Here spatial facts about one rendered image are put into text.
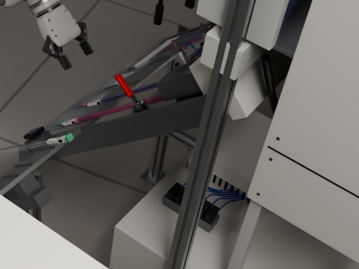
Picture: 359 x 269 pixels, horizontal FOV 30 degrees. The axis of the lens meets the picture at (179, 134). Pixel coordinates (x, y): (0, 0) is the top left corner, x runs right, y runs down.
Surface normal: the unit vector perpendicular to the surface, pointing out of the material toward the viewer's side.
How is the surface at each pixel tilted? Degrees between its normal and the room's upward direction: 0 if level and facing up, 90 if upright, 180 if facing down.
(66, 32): 50
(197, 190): 90
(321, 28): 90
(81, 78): 0
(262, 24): 90
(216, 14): 90
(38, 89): 0
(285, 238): 0
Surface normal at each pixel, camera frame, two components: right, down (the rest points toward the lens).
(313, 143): -0.55, 0.52
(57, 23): 0.65, -0.13
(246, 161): 0.14, -0.71
